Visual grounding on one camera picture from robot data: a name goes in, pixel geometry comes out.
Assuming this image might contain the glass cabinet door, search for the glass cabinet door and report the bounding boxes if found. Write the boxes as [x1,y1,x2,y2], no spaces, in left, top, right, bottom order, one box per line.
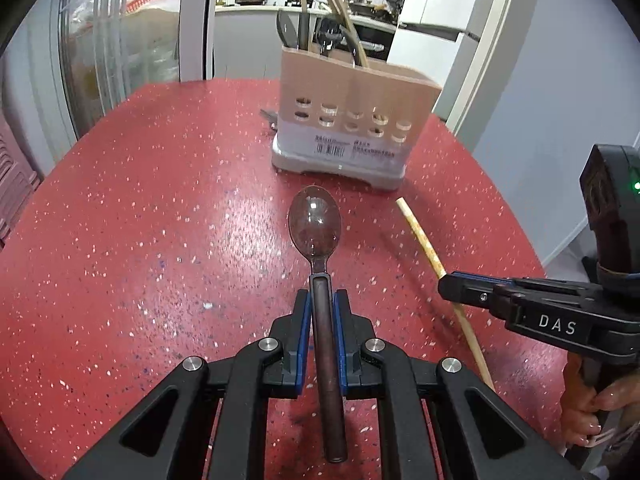
[57,0,216,136]

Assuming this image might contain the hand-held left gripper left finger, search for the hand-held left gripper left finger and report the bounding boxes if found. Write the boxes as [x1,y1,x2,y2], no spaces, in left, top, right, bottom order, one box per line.
[62,290,312,480]

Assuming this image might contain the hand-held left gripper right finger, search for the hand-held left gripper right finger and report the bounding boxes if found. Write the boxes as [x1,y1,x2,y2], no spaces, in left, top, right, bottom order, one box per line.
[334,290,581,480]

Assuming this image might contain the beige utensil holder box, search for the beige utensil holder box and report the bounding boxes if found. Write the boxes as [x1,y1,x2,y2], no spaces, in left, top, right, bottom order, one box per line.
[271,45,443,192]

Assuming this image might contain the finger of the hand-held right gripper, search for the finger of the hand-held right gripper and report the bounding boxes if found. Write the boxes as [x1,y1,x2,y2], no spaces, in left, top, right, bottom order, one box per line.
[452,271,598,292]
[438,274,518,323]

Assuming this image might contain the yellow patterned chopstick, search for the yellow patterned chopstick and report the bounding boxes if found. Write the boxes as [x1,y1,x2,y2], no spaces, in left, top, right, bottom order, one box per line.
[396,197,497,393]

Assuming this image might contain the person's right hand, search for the person's right hand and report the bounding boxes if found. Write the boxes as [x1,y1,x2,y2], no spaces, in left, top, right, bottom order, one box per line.
[562,360,640,446]

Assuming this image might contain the brown translucent spoon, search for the brown translucent spoon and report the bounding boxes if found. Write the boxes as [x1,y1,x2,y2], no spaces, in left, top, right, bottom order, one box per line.
[287,185,348,463]

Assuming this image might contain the utensils standing in holder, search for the utensils standing in holder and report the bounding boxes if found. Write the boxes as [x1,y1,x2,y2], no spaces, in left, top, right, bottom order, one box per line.
[214,2,401,81]

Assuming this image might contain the large pink plastic stool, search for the large pink plastic stool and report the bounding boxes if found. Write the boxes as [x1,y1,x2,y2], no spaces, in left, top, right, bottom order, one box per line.
[0,115,43,246]

